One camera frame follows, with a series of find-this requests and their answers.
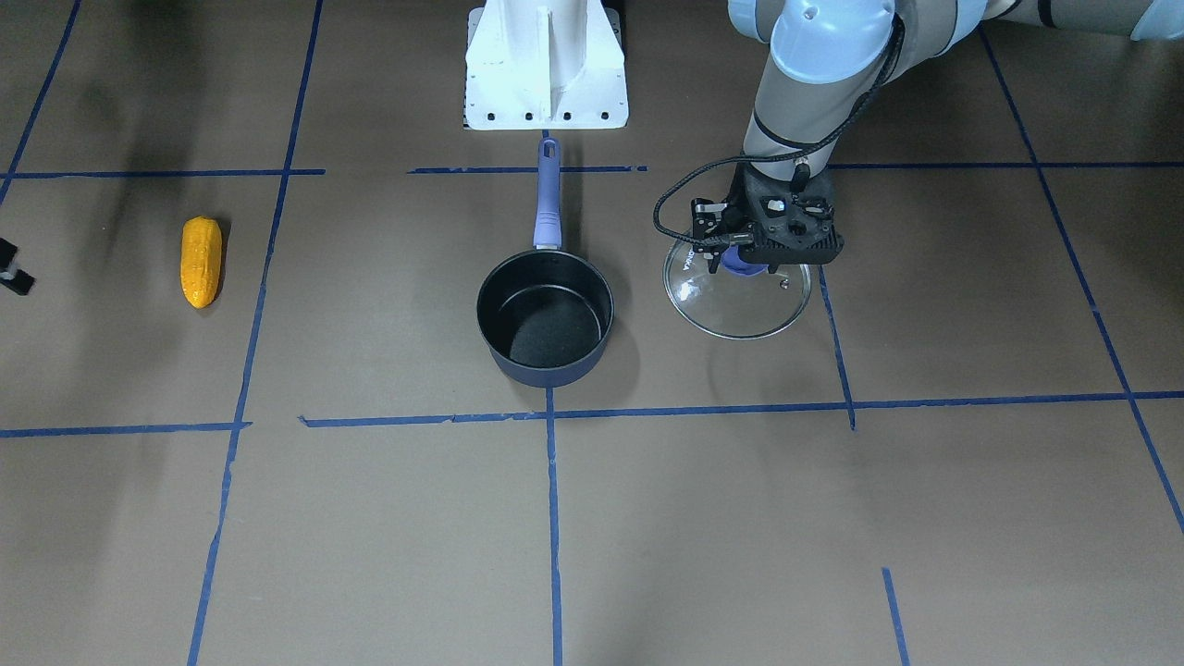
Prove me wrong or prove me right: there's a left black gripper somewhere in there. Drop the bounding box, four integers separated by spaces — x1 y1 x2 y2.
707 165 834 275

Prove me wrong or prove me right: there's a glass pot lid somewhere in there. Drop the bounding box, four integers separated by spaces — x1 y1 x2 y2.
662 241 813 340

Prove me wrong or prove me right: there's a yellow toy corn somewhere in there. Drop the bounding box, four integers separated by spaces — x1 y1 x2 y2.
179 216 223 309

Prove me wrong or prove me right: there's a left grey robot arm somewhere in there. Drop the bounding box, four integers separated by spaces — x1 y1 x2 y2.
691 1 1180 275

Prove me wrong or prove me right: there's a dark blue saucepan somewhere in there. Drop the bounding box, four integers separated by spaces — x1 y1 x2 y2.
476 136 616 389

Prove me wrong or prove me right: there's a white mounting pillar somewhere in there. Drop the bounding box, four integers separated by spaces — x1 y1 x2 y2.
462 1 630 132

